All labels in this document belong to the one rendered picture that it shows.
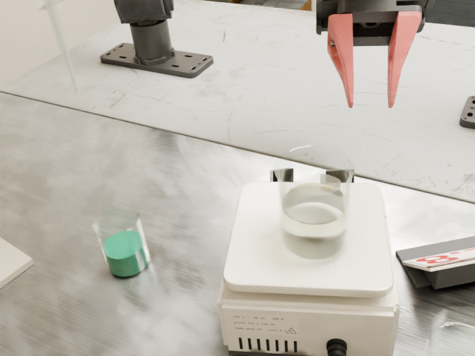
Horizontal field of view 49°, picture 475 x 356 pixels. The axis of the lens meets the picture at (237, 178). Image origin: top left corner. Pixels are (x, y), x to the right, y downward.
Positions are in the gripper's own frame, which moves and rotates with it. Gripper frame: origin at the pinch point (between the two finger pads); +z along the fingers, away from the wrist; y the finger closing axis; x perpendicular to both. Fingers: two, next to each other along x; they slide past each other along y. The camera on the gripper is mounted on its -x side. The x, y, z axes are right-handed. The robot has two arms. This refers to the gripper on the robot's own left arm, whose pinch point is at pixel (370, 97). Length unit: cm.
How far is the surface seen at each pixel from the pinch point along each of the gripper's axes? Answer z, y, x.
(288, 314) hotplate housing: 19.1, -6.4, -7.2
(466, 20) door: -138, 78, 248
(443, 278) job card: 15.8, 6.2, 1.4
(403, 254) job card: 13.7, 3.5, 5.0
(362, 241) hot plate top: 13.5, -1.2, -5.9
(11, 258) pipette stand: 15.9, -34.8, 3.1
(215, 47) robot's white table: -24, -23, 39
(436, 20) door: -142, 63, 252
